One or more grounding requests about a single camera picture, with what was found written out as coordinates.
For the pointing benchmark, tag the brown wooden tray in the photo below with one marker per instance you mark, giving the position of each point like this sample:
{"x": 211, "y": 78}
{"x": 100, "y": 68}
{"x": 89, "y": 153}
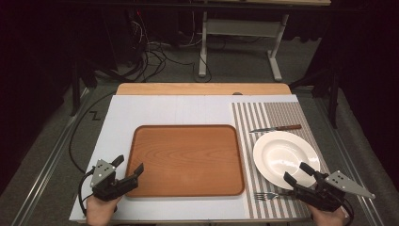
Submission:
{"x": 185, "y": 160}

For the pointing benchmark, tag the black metal stand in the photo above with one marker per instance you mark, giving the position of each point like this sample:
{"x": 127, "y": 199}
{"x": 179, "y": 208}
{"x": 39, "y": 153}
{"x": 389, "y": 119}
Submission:
{"x": 76, "y": 88}
{"x": 334, "y": 94}

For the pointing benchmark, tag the white metal desk frame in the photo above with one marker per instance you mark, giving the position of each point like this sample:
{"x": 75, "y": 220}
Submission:
{"x": 241, "y": 27}

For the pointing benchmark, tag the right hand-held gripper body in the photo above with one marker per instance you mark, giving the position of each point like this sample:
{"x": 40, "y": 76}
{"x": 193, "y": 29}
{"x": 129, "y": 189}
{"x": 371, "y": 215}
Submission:
{"x": 332, "y": 191}

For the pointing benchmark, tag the light wooden table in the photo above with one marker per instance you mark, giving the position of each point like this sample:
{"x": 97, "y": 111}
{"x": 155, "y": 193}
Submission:
{"x": 200, "y": 88}

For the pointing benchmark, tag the white deep plate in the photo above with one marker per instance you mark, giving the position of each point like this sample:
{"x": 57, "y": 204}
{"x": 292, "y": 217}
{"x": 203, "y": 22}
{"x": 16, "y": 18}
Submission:
{"x": 276, "y": 153}

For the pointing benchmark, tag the person's left hand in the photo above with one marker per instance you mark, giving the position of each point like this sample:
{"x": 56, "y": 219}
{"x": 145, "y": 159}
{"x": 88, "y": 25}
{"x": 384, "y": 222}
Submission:
{"x": 101, "y": 211}

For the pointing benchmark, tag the aluminium floor rail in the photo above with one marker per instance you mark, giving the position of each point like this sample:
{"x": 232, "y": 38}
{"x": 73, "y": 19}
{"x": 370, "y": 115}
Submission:
{"x": 351, "y": 163}
{"x": 47, "y": 169}

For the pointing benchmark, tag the dark round table grommet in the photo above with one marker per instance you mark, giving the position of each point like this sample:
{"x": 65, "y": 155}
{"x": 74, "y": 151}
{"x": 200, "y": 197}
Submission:
{"x": 237, "y": 93}

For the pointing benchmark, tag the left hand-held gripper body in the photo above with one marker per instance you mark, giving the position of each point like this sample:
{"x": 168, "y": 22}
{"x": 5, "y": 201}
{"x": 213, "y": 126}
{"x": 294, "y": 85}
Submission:
{"x": 105, "y": 185}

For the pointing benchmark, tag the grey striped placemat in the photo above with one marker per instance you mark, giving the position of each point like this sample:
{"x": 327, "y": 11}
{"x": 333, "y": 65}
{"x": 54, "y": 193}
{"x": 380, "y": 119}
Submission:
{"x": 251, "y": 116}

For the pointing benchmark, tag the silver fork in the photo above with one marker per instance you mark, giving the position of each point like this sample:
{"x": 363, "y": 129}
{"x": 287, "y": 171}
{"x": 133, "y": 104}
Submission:
{"x": 266, "y": 196}

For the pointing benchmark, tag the white table board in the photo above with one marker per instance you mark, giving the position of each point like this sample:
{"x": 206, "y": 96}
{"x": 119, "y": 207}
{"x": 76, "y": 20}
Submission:
{"x": 169, "y": 109}

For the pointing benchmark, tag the person's right hand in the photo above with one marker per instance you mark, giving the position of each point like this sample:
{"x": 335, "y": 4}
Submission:
{"x": 327, "y": 217}

